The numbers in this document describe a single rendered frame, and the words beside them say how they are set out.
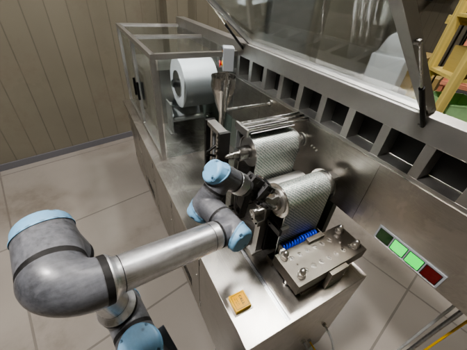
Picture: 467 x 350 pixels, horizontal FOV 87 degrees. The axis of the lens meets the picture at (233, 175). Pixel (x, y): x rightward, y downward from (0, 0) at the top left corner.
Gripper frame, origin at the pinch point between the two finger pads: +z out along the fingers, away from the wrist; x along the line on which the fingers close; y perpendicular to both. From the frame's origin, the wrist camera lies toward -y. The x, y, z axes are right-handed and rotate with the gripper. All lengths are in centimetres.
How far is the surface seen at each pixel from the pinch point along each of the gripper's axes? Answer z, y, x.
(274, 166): 12.0, 11.0, 19.6
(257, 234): 15.5, -17.4, 4.3
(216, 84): -7, 24, 70
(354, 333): 137, -50, -37
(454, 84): 206, 177, 60
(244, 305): 8.5, -37.4, -16.5
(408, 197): 21.2, 33.6, -27.1
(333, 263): 31.9, -4.0, -22.6
